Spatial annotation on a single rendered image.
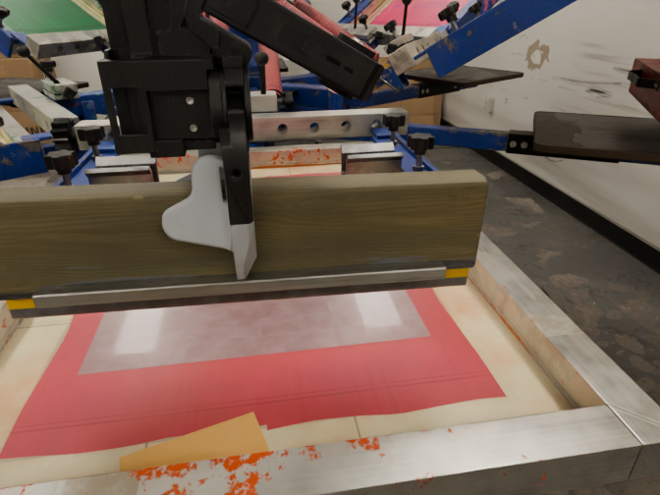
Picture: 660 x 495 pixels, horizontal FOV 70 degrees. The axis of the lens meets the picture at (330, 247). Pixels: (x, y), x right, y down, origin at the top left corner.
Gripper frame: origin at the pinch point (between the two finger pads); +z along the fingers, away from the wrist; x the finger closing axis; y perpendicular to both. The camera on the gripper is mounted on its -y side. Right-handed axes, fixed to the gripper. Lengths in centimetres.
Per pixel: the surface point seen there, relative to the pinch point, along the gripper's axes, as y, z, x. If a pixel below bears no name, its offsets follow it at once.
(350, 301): -10.3, 13.8, -11.5
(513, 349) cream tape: -24.5, 13.7, -0.7
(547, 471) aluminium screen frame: -18.8, 11.5, 13.9
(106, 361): 14.6, 13.9, -5.4
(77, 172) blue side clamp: 29, 9, -50
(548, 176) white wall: -201, 94, -254
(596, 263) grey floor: -175, 109, -161
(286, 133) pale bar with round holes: -8, 9, -68
